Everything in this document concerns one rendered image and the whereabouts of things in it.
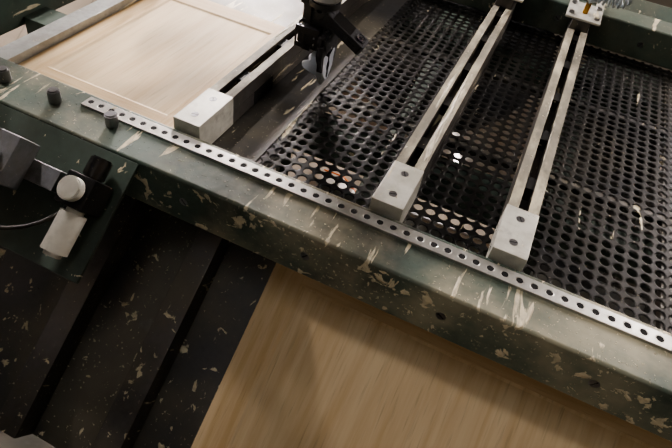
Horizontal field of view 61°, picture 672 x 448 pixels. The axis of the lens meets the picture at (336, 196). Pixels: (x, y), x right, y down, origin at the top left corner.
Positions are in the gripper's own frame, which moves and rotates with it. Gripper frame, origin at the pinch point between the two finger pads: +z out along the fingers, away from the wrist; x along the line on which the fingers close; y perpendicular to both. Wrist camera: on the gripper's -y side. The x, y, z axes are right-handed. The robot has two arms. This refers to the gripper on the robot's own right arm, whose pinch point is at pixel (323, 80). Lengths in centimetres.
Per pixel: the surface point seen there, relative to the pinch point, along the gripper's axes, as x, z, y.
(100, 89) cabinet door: 33, 0, 39
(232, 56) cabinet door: 3.1, 0.6, 23.9
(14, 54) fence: 35, -2, 60
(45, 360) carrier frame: 73, 41, 25
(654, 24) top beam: -77, -8, -73
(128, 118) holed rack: 41.3, -3.4, 23.7
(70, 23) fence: 17, -2, 61
